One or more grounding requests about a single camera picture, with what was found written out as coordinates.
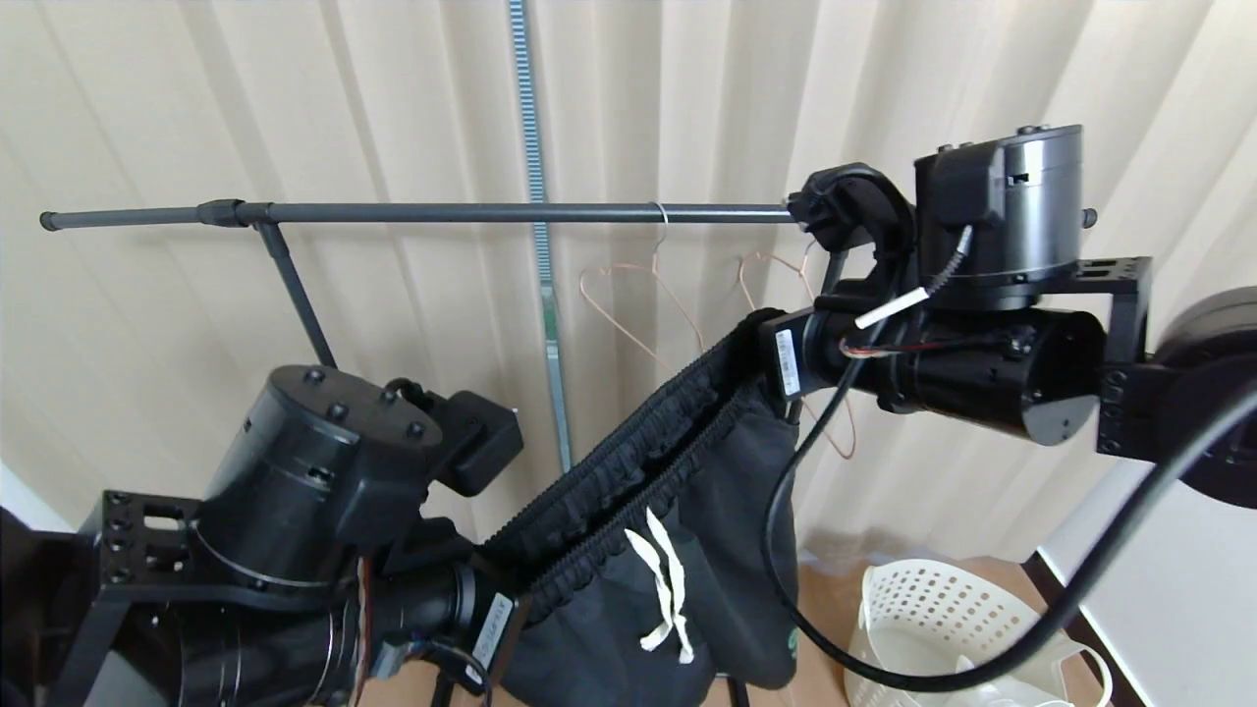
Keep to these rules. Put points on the beige curtain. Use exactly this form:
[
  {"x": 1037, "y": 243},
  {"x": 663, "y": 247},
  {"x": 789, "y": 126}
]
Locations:
[{"x": 196, "y": 98}]

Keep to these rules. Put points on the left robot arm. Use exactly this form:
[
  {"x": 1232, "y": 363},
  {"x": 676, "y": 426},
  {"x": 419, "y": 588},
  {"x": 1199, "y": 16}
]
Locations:
[{"x": 314, "y": 471}]

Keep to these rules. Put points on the black clothes rack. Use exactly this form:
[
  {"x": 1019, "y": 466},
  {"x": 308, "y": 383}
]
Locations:
[{"x": 442, "y": 212}]

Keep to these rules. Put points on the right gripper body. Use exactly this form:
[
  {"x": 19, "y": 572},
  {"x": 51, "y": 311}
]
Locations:
[{"x": 962, "y": 373}]

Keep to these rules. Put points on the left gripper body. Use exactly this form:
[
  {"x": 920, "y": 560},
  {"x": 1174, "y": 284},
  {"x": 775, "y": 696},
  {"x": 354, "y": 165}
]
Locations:
[{"x": 265, "y": 658}]

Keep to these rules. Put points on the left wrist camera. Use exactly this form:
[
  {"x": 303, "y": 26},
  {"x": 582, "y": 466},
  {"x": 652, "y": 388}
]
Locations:
[{"x": 481, "y": 442}]

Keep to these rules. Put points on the black shorts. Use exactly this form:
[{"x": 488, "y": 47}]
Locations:
[{"x": 727, "y": 550}]

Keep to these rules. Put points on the pink clothes hanger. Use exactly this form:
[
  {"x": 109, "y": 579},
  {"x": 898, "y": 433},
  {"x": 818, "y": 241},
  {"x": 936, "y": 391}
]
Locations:
[
  {"x": 742, "y": 280},
  {"x": 660, "y": 231}
]

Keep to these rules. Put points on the white laundry basket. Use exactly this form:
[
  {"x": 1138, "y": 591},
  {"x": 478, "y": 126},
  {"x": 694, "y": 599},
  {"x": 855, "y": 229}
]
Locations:
[{"x": 923, "y": 638}]

